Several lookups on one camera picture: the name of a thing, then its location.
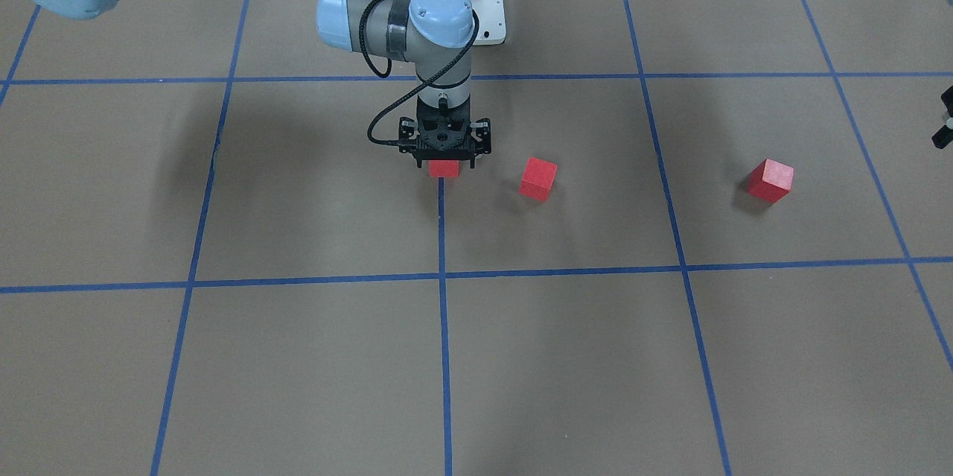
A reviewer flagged red block start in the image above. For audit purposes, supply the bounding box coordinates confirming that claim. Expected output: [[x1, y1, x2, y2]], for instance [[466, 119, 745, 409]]
[[517, 156, 558, 202]]

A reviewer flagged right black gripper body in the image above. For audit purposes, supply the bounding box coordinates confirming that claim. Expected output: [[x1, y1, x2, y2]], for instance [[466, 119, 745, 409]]
[[399, 107, 491, 168]]

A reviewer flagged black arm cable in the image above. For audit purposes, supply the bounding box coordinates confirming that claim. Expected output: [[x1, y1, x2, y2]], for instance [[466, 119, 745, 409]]
[[356, 8, 480, 147]]

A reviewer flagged red block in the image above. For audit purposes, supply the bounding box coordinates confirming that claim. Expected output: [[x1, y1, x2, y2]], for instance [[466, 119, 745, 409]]
[[746, 158, 795, 203]]

